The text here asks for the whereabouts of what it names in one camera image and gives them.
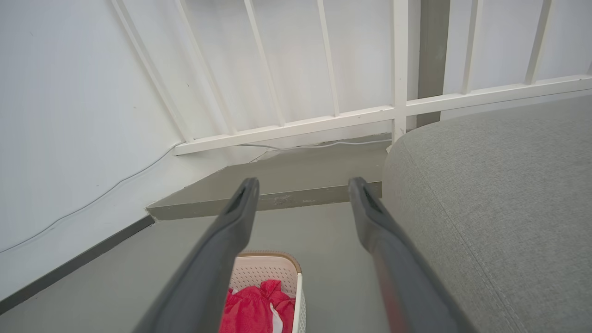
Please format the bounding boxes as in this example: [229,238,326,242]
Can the thin pale wall cable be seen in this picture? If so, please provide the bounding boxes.
[0,139,393,254]

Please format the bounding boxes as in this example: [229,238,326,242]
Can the grey fabric sofa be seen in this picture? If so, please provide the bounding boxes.
[382,95,592,333]

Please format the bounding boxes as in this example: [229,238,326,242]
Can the white perforated plastic laundry basket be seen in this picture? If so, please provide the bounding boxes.
[228,251,307,333]

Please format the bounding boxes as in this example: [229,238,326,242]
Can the red garment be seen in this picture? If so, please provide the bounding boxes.
[219,279,296,333]

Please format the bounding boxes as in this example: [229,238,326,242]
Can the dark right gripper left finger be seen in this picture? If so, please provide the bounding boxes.
[133,178,260,333]

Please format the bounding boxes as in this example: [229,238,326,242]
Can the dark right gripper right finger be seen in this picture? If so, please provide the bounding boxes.
[348,177,478,333]

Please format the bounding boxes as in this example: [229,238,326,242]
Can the white metal railing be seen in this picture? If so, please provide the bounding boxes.
[110,0,592,156]

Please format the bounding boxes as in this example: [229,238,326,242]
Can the black wall baseboard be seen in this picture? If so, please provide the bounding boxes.
[0,215,156,316]

